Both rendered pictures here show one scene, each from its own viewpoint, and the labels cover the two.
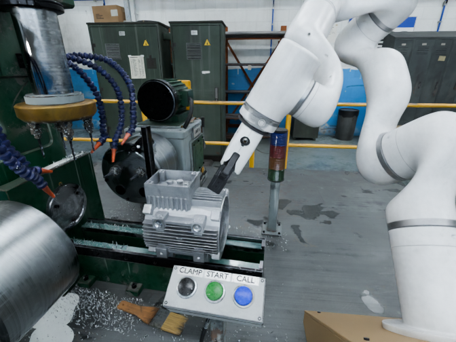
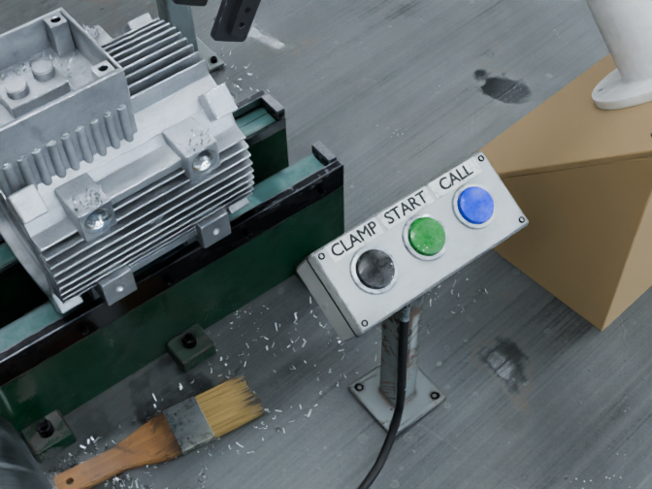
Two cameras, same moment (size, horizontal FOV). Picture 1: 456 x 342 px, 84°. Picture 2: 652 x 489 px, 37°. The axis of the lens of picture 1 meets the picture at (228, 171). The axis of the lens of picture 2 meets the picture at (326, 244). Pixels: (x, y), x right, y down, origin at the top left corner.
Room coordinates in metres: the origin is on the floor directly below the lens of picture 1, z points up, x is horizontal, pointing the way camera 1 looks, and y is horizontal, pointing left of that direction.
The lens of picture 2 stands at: (0.06, 0.41, 1.64)
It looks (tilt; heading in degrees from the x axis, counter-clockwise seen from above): 51 degrees down; 314
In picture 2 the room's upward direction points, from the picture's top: 2 degrees counter-clockwise
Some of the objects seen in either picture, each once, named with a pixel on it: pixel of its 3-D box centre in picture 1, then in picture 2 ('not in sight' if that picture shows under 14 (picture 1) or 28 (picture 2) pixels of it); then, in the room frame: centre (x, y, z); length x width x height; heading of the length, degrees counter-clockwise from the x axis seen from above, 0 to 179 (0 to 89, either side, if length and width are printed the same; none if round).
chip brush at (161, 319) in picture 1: (150, 315); (159, 439); (0.48, 0.21, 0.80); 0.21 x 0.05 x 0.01; 71
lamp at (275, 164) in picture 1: (277, 161); not in sight; (0.86, -0.18, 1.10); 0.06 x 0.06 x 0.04
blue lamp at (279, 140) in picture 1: (279, 138); not in sight; (0.86, -0.18, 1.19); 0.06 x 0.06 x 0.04
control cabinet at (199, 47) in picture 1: (201, 96); not in sight; (4.02, 0.41, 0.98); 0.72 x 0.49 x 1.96; 84
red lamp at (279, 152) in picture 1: (277, 150); not in sight; (0.86, -0.18, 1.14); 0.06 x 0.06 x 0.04
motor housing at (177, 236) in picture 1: (190, 220); (103, 161); (0.61, 0.11, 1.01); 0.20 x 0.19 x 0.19; 80
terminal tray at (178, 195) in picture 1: (174, 189); (35, 103); (0.62, 0.15, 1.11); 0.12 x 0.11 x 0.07; 80
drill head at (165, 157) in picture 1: (146, 163); not in sight; (1.00, 0.35, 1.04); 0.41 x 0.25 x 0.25; 169
